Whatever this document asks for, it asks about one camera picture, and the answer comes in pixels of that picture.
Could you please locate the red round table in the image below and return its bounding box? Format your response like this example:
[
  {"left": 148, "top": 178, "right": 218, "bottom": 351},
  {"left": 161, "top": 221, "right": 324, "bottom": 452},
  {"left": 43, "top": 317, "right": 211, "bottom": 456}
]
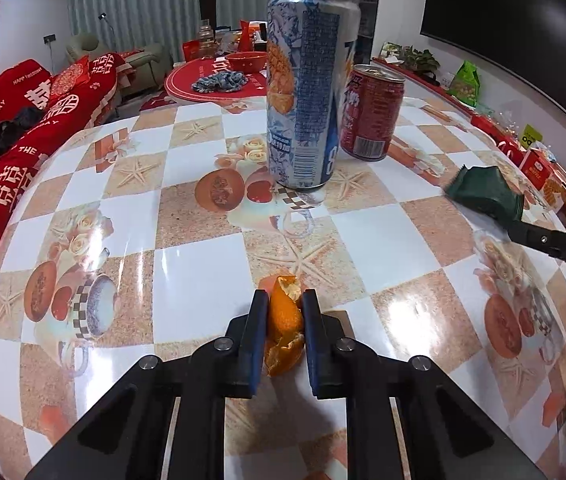
[{"left": 164, "top": 55, "right": 271, "bottom": 106}]

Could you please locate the large black television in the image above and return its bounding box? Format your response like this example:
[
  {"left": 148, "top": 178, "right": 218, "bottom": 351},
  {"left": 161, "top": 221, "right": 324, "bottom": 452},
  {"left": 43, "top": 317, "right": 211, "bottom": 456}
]
[{"left": 420, "top": 0, "right": 566, "bottom": 131}]

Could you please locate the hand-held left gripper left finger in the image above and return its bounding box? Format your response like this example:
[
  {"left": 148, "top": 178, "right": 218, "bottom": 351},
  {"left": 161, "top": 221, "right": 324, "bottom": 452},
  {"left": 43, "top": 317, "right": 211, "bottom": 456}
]
[{"left": 25, "top": 289, "right": 270, "bottom": 480}]

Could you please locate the small green box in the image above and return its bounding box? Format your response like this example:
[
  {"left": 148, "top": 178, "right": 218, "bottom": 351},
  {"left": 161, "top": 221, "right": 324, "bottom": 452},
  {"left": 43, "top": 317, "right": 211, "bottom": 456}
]
[{"left": 520, "top": 124, "right": 544, "bottom": 148}]

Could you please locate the black cloth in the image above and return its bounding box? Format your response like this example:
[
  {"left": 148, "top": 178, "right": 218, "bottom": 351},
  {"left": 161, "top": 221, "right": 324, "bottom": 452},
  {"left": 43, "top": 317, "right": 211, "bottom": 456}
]
[{"left": 0, "top": 105, "right": 46, "bottom": 153}]

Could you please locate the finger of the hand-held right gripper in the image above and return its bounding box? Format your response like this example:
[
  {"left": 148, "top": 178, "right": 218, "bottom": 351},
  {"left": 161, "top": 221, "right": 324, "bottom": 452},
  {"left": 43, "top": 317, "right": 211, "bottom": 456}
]
[{"left": 508, "top": 220, "right": 566, "bottom": 263}]

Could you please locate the green snack bag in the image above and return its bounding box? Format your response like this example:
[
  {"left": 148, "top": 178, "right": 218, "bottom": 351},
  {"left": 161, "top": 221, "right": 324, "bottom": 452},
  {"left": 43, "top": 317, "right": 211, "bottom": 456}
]
[{"left": 449, "top": 60, "right": 480, "bottom": 108}]

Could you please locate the orange peel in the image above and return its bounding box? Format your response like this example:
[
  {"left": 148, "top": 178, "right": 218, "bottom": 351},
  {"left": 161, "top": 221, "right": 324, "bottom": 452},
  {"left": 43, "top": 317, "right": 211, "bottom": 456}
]
[{"left": 263, "top": 275, "right": 308, "bottom": 378}]

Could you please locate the red can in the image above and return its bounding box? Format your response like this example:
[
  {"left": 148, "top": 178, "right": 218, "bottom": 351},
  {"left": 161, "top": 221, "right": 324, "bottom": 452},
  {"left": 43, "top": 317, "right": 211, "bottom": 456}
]
[{"left": 339, "top": 64, "right": 406, "bottom": 162}]

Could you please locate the blue white patterned cloth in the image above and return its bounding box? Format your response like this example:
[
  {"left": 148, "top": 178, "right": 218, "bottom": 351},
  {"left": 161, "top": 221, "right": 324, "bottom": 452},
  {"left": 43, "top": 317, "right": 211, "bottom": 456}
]
[{"left": 192, "top": 71, "right": 251, "bottom": 92}]

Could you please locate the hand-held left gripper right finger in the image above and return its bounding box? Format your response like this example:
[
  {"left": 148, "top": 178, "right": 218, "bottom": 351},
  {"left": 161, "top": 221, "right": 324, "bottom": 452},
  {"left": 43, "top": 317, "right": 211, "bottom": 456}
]
[{"left": 300, "top": 287, "right": 548, "bottom": 480}]

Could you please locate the beige armchair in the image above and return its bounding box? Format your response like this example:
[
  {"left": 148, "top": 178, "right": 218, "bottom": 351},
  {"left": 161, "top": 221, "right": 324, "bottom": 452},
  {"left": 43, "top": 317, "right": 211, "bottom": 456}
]
[{"left": 66, "top": 32, "right": 174, "bottom": 101}]

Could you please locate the glass jar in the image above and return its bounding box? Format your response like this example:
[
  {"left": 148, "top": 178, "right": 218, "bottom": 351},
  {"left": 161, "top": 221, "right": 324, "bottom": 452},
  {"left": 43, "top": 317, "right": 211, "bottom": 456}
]
[{"left": 198, "top": 19, "right": 216, "bottom": 58}]

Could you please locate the red cookie box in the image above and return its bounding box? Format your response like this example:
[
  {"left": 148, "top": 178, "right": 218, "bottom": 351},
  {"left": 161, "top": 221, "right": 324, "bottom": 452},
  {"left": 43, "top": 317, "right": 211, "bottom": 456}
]
[{"left": 518, "top": 147, "right": 566, "bottom": 206}]

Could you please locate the sofa with red cover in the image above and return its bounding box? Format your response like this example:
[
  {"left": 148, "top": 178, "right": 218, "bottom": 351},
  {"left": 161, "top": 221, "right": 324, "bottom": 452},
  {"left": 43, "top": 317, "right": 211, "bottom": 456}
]
[{"left": 0, "top": 51, "right": 131, "bottom": 461}]

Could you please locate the red patterned cushion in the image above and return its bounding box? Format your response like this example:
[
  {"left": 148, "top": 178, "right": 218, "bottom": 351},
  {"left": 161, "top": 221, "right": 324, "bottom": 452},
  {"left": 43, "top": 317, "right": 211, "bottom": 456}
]
[{"left": 49, "top": 55, "right": 91, "bottom": 111}]

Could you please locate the red bowl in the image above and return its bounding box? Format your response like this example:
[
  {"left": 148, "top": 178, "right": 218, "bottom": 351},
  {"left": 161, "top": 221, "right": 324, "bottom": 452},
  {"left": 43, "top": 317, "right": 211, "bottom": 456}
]
[{"left": 225, "top": 51, "right": 268, "bottom": 73}]

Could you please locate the potted green plant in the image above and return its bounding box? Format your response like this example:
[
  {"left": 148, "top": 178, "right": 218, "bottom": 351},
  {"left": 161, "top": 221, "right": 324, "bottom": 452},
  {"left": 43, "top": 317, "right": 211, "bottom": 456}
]
[{"left": 400, "top": 45, "right": 441, "bottom": 76}]

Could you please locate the tall blue white can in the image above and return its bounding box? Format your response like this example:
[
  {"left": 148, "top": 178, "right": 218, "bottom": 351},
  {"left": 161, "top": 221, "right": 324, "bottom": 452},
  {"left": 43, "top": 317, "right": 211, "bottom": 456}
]
[{"left": 266, "top": 0, "right": 361, "bottom": 190}]

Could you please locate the green cloth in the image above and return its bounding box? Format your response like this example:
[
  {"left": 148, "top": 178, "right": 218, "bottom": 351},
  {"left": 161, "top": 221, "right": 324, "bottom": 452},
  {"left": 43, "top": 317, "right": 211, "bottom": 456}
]
[{"left": 445, "top": 164, "right": 526, "bottom": 221}]

